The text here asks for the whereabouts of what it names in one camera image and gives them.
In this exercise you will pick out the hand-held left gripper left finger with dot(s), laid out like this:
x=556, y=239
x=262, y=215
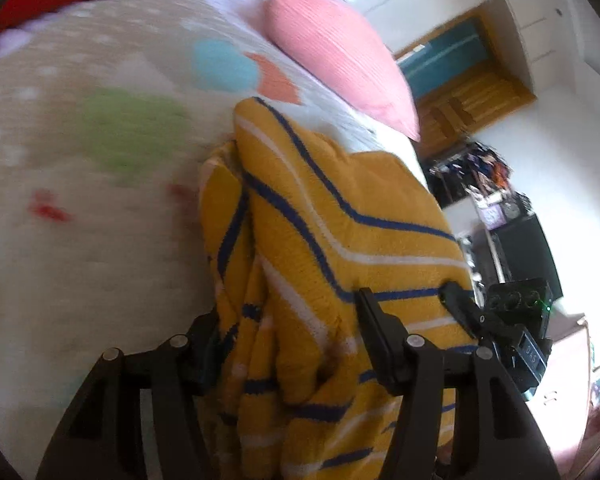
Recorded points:
x=205, y=352

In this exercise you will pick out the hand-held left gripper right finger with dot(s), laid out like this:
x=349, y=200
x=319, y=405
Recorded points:
x=376, y=341

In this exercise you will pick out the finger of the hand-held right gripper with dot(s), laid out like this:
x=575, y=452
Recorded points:
x=462, y=306

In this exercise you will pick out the yellow striped knit sweater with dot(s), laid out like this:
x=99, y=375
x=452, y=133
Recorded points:
x=305, y=240

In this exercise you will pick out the black television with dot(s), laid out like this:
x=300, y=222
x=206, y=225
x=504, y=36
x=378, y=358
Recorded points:
x=527, y=255

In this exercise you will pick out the pink cabinet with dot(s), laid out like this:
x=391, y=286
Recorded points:
x=565, y=390

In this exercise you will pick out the cluttered dark shelf rack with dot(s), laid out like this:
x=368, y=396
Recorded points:
x=475, y=175

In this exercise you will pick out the grey dotted blanket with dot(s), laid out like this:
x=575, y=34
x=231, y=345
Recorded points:
x=80, y=260

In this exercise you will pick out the wooden door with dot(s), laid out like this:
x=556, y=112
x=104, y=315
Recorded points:
x=475, y=105

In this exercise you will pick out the teal door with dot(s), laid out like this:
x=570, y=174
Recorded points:
x=445, y=55

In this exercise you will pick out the pink pillow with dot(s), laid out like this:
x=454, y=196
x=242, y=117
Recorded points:
x=340, y=55

